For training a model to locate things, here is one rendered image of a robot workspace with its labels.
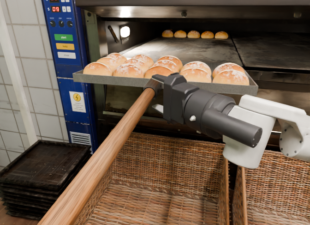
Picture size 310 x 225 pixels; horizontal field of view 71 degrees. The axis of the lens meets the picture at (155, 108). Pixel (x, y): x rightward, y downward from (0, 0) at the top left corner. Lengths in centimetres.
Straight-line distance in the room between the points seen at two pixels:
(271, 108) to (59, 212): 33
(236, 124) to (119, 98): 75
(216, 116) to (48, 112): 106
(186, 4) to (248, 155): 49
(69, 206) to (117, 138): 13
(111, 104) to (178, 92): 62
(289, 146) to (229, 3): 44
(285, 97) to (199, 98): 60
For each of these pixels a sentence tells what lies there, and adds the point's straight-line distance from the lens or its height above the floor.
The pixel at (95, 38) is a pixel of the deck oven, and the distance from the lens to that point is 102.
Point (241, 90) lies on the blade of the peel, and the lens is 63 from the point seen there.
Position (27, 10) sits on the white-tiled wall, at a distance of 120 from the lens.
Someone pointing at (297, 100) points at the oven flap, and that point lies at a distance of 101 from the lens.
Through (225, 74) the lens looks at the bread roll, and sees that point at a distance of 64.
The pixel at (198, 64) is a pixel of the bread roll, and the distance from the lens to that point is 72.
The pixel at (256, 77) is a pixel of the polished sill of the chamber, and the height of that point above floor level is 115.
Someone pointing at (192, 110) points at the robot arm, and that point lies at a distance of 44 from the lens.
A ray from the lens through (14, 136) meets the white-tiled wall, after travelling 159.
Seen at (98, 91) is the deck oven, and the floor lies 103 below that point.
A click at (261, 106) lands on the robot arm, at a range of 39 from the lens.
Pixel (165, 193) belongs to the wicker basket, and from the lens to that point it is 112.
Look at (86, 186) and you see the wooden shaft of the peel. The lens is 28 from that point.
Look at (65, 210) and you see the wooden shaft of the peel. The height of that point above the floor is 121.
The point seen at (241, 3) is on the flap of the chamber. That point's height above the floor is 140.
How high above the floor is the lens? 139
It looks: 25 degrees down
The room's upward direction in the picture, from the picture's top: straight up
